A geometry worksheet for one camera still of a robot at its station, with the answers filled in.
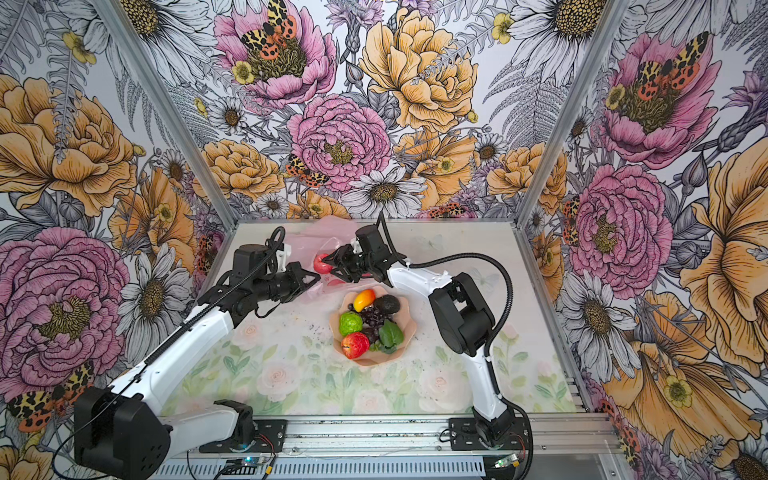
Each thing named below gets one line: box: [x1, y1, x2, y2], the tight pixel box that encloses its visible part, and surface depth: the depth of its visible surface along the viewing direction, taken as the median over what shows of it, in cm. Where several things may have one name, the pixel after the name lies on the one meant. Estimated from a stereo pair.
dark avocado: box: [374, 294, 401, 314], surface depth 91 cm
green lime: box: [339, 311, 363, 336], surface depth 87 cm
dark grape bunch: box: [361, 306, 387, 342], surface depth 93 cm
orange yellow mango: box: [354, 289, 376, 313], surface depth 93 cm
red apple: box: [341, 332, 370, 360], surface depth 82 cm
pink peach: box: [313, 253, 333, 274], surface depth 91 cm
